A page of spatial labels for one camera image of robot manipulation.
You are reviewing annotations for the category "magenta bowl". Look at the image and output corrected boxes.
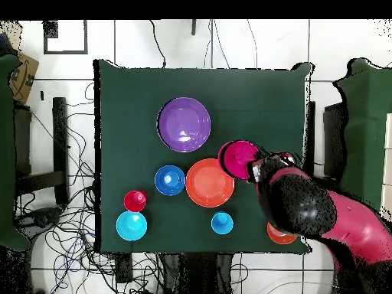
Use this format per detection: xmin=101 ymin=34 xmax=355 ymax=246
xmin=217 ymin=139 xmax=262 ymax=181

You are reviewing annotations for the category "wide orange bowl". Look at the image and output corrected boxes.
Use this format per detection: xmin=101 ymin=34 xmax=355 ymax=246
xmin=185 ymin=158 xmax=236 ymax=208

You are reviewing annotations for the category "purple bowl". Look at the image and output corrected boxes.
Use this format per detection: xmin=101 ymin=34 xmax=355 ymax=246
xmin=156 ymin=96 xmax=212 ymax=153

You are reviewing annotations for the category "dark blue bowl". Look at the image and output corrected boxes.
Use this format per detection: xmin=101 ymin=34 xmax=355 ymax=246
xmin=153 ymin=165 xmax=187 ymax=197

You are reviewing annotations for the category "black metal stand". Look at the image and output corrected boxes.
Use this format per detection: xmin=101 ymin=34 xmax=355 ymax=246
xmin=304 ymin=100 xmax=348 ymax=185
xmin=13 ymin=96 xmax=70 ymax=205

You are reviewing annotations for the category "dark green tablecloth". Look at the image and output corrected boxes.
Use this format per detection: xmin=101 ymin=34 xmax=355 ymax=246
xmin=93 ymin=58 xmax=313 ymax=255

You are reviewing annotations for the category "deep orange bowl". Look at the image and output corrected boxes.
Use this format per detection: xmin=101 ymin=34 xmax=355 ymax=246
xmin=266 ymin=221 xmax=298 ymax=246

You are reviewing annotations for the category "green cloth side table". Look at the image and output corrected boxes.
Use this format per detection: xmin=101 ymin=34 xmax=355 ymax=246
xmin=332 ymin=57 xmax=392 ymax=215
xmin=0 ymin=54 xmax=31 ymax=252

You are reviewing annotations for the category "light blue cup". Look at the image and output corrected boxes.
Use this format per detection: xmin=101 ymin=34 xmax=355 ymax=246
xmin=210 ymin=210 xmax=234 ymax=236

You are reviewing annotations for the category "red cup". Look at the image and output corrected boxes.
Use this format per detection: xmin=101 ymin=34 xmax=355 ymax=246
xmin=122 ymin=190 xmax=148 ymax=213

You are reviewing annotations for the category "light blue bowl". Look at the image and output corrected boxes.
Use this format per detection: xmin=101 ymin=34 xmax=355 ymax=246
xmin=115 ymin=211 xmax=149 ymax=242

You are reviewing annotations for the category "black box on floor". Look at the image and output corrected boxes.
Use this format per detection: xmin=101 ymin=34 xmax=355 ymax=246
xmin=115 ymin=252 xmax=133 ymax=284

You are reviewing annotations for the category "grey machine base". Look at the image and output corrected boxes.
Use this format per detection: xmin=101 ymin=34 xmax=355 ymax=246
xmin=15 ymin=207 xmax=64 ymax=237

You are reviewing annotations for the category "cardboard box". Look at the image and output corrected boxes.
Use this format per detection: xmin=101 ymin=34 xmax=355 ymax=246
xmin=8 ymin=51 xmax=40 ymax=105

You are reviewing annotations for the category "black cable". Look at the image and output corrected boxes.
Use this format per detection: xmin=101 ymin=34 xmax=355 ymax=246
xmin=149 ymin=20 xmax=167 ymax=68

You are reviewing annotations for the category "tangle of black cables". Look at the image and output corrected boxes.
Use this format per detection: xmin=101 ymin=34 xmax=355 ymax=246
xmin=13 ymin=82 xmax=172 ymax=294

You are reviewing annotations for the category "black square frame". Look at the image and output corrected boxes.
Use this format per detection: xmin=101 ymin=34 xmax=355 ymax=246
xmin=43 ymin=20 xmax=89 ymax=55

